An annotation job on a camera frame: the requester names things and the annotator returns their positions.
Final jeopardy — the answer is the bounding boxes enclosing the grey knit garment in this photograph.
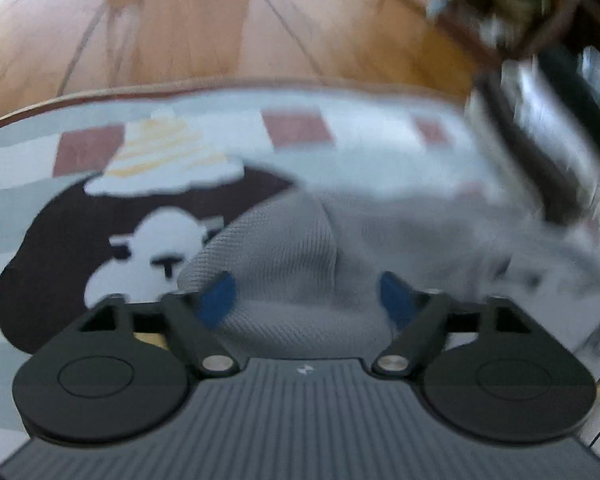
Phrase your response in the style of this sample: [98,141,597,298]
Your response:
[178,190,543,359]

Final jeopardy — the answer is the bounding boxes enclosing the patterned play mat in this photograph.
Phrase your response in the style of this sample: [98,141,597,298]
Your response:
[0,79,600,466]

